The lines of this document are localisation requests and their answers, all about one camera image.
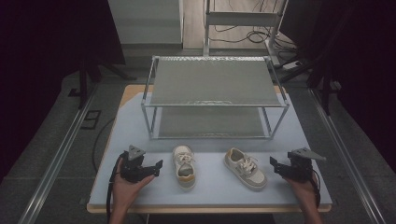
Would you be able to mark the white metal stand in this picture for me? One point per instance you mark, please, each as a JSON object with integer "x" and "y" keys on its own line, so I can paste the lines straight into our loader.
{"x": 241, "y": 19}

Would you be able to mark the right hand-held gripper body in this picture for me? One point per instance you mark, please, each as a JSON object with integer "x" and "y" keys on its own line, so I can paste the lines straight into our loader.
{"x": 300, "y": 169}

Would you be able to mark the dark floor hatch frame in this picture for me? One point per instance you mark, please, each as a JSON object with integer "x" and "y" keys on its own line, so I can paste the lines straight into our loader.
{"x": 91, "y": 119}

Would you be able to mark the person's left hand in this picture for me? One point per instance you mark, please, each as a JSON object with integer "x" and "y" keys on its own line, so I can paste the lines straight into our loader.
{"x": 124, "y": 191}

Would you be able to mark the metal floor rail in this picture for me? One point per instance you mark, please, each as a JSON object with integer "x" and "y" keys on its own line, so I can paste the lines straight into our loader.
{"x": 53, "y": 168}
{"x": 351, "y": 168}

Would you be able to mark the metal two-shelf shoe rack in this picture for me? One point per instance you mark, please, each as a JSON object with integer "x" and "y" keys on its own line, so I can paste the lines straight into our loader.
{"x": 214, "y": 82}

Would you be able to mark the dark curtain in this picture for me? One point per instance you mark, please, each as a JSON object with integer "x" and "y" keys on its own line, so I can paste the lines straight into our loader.
{"x": 367, "y": 77}
{"x": 46, "y": 62}

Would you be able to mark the black tripod stand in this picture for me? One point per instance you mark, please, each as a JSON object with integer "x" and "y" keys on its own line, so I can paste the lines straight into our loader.
{"x": 83, "y": 84}
{"x": 325, "y": 90}

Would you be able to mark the white power strip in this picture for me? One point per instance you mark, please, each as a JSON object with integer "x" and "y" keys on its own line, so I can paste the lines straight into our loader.
{"x": 292, "y": 65}

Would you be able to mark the white cabinet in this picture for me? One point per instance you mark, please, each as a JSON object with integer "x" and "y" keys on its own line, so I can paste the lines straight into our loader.
{"x": 146, "y": 21}

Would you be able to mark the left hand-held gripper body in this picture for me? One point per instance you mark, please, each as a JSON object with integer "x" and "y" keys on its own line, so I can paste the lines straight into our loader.
{"x": 134, "y": 169}

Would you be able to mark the pale blue table cover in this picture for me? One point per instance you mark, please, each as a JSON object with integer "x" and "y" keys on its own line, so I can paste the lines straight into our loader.
{"x": 218, "y": 196}

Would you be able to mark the white sneaker yellow heel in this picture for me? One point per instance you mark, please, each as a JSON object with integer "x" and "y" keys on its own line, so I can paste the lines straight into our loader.
{"x": 253, "y": 177}
{"x": 185, "y": 180}

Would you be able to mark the person's right hand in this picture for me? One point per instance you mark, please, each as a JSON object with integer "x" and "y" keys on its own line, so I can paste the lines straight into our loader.
{"x": 305, "y": 191}

